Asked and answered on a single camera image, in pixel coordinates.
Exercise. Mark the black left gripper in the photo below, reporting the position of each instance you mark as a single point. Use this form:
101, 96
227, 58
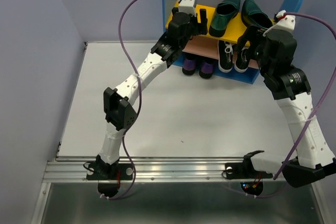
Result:
199, 28

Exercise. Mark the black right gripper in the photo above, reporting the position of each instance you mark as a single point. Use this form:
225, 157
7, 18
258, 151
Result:
253, 33

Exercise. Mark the green loafer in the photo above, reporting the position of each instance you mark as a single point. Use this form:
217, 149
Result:
251, 14
223, 14

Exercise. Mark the black sneaker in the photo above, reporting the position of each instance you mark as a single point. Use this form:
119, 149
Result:
225, 56
242, 61

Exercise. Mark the purple loafer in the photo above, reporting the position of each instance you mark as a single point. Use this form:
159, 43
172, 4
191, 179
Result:
207, 67
189, 64

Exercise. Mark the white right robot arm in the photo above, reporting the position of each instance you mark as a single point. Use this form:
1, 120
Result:
310, 159

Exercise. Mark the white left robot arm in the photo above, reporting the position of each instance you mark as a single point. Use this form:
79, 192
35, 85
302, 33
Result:
118, 102

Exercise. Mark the blue and yellow shoe shelf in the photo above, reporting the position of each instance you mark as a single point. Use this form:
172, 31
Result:
237, 40

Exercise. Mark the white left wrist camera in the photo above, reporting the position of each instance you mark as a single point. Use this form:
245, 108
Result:
188, 7

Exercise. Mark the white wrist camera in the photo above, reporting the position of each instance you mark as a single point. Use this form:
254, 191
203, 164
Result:
283, 22
188, 7

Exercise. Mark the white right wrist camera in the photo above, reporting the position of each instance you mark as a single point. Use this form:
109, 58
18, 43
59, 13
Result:
283, 22

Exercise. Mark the aluminium mounting rail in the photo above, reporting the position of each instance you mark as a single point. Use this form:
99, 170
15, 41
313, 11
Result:
149, 170

